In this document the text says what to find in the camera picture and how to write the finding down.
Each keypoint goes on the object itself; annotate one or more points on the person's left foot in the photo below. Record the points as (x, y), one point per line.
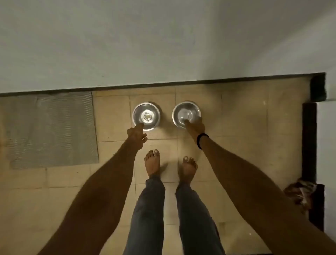
(152, 165)

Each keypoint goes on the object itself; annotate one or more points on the round steel bowl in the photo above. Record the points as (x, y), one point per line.
(181, 110)
(141, 110)

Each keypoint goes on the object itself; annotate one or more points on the person's left forearm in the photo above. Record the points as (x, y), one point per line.
(99, 199)

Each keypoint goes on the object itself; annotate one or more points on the person's right forearm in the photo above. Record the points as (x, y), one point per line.
(252, 199)

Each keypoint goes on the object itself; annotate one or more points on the person's foot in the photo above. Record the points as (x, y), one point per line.
(187, 172)
(152, 165)

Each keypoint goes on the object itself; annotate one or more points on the person's leg in jeans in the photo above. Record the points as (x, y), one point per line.
(147, 215)
(194, 223)

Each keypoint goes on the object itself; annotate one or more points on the person's right foot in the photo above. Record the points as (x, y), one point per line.
(187, 172)

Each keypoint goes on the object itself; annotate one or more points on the person's left hand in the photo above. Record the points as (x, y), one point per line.
(136, 137)

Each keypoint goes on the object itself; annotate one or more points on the person's right hand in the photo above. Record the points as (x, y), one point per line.
(195, 128)

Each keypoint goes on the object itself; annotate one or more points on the black door frame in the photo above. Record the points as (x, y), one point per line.
(309, 147)

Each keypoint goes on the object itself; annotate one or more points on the patterned crumpled cloth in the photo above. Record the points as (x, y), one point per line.
(299, 191)

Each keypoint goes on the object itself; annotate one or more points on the person's right leg in jeans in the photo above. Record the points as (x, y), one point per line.
(194, 223)

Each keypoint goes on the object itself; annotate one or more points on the person's left leg in jeans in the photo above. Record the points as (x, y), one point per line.
(147, 215)

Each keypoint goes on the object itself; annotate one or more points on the grey ribbed floor mat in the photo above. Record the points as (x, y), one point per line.
(52, 126)

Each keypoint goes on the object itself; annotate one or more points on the black wristband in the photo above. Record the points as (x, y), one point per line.
(202, 140)

